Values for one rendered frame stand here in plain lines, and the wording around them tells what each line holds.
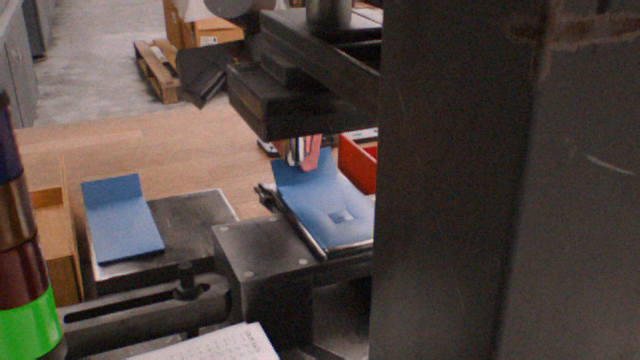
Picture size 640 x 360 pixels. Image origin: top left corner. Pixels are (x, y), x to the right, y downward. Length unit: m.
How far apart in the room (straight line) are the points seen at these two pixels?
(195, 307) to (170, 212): 0.27
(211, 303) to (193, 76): 0.24
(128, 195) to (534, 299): 0.63
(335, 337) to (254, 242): 0.12
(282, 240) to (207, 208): 0.22
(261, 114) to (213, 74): 0.20
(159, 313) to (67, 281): 0.14
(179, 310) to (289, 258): 0.10
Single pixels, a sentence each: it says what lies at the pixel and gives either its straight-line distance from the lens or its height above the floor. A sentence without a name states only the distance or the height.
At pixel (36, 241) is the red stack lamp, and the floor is 1.12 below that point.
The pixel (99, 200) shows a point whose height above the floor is 0.93.
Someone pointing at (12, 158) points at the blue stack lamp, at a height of 1.16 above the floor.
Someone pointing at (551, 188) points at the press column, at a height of 1.19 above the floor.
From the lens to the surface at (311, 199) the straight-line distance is 0.64.
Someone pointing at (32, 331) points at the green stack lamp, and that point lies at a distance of 0.38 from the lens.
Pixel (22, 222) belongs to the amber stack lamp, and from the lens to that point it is 0.35.
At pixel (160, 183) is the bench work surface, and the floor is 0.90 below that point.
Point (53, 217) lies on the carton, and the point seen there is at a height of 0.91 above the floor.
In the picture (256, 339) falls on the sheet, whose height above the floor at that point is 0.95.
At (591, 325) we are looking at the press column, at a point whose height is 1.11.
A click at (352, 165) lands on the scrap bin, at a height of 0.93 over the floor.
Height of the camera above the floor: 1.29
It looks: 26 degrees down
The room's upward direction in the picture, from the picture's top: straight up
